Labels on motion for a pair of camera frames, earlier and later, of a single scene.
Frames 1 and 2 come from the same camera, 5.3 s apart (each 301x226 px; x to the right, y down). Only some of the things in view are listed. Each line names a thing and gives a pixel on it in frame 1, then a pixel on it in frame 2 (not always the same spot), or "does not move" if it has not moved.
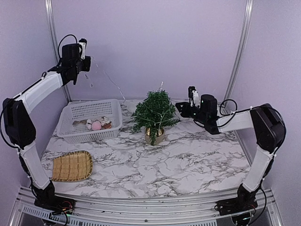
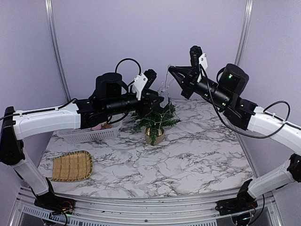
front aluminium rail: [90, 211] does not move
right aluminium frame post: [241, 52] does not move
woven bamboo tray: [73, 166] does not move
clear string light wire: [109, 77] → [164, 111]
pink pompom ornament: [96, 125] does not move
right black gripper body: [186, 114] → [189, 90]
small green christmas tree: [154, 113] does not move
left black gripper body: [85, 68] → [142, 111]
